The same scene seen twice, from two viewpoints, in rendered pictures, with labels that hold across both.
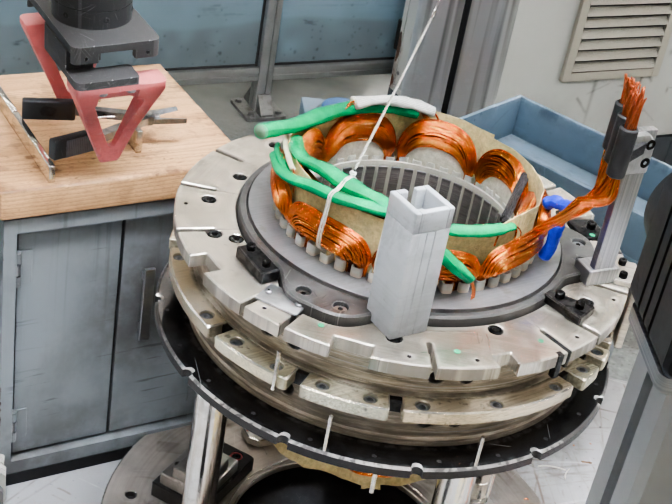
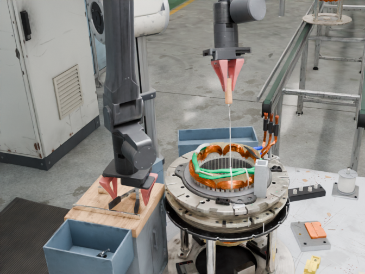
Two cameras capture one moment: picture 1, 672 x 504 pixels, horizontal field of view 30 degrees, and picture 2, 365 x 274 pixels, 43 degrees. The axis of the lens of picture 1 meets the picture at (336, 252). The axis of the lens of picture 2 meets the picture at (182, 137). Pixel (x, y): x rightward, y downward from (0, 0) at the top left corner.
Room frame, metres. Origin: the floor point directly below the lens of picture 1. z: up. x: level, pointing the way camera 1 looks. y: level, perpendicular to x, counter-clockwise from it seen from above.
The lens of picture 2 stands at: (0.00, 0.66, 1.75)
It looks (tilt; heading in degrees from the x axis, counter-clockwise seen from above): 27 degrees down; 324
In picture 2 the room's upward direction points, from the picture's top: 3 degrees counter-clockwise
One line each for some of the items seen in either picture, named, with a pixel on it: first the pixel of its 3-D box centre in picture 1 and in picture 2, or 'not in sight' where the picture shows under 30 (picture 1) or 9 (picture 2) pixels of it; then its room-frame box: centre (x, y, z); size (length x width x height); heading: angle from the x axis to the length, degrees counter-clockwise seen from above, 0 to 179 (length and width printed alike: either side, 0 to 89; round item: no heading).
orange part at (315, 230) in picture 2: not in sight; (315, 230); (0.69, -0.35, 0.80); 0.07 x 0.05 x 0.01; 147
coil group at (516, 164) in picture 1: (502, 181); (233, 151); (0.81, -0.11, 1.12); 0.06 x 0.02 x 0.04; 38
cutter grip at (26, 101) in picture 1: (48, 108); (114, 202); (0.86, 0.24, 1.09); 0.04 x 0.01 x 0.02; 110
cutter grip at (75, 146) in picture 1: (74, 143); (136, 205); (0.81, 0.20, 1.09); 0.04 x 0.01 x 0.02; 140
